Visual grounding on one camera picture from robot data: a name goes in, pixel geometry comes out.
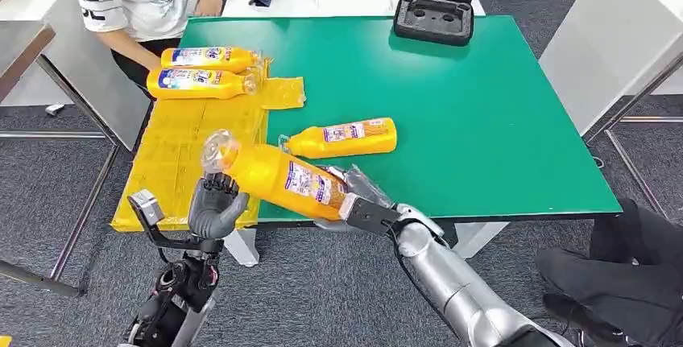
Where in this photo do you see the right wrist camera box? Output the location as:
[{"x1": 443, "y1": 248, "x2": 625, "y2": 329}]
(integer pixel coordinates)
[{"x1": 338, "y1": 193, "x2": 402, "y2": 238}]

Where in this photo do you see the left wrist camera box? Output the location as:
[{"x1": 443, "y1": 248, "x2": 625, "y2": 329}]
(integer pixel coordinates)
[{"x1": 126, "y1": 189, "x2": 167, "y2": 239}]

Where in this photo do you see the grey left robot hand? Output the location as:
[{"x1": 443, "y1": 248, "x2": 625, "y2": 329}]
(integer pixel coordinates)
[{"x1": 188, "y1": 171, "x2": 250, "y2": 241}]

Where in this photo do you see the white table leg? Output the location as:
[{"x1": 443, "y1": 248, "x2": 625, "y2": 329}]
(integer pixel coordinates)
[
  {"x1": 452, "y1": 221, "x2": 511, "y2": 262},
  {"x1": 213, "y1": 227, "x2": 261, "y2": 268}
]

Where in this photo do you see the yellow sheet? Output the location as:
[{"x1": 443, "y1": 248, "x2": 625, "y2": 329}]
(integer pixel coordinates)
[{"x1": 110, "y1": 59, "x2": 307, "y2": 233}]

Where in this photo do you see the metal panel frame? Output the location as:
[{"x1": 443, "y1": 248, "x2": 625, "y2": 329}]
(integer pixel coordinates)
[{"x1": 582, "y1": 53, "x2": 683, "y2": 221}]

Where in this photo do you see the large white panel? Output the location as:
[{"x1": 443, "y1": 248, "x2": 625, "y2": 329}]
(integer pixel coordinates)
[{"x1": 539, "y1": 0, "x2": 683, "y2": 137}]

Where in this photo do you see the green table mat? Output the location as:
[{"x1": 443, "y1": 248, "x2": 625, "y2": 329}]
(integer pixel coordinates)
[{"x1": 178, "y1": 15, "x2": 623, "y2": 224}]

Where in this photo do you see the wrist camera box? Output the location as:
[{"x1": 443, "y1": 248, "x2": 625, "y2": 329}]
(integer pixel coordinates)
[
  {"x1": 126, "y1": 189, "x2": 167, "y2": 239},
  {"x1": 338, "y1": 193, "x2": 402, "y2": 238}
]

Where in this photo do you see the orange drink bottle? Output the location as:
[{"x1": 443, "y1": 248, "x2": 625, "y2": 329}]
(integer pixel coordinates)
[
  {"x1": 277, "y1": 117, "x2": 399, "y2": 160},
  {"x1": 200, "y1": 130, "x2": 358, "y2": 222},
  {"x1": 147, "y1": 67, "x2": 263, "y2": 101},
  {"x1": 160, "y1": 46, "x2": 263, "y2": 73}
]

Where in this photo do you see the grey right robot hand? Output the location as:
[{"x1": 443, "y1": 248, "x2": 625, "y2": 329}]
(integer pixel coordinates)
[{"x1": 314, "y1": 164, "x2": 399, "y2": 233}]

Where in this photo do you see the person's left hand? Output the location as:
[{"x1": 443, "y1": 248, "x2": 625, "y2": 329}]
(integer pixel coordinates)
[{"x1": 192, "y1": 0, "x2": 226, "y2": 18}]

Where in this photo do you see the grey desk panel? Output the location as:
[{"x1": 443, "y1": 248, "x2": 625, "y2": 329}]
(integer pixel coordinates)
[{"x1": 41, "y1": 0, "x2": 152, "y2": 152}]

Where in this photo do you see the black open foam case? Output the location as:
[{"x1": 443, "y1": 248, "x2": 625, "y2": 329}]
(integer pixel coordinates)
[{"x1": 393, "y1": 0, "x2": 478, "y2": 48}]

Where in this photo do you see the metal desk frame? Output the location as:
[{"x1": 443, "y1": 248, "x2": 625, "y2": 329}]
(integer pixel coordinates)
[{"x1": 0, "y1": 40, "x2": 121, "y2": 299}]

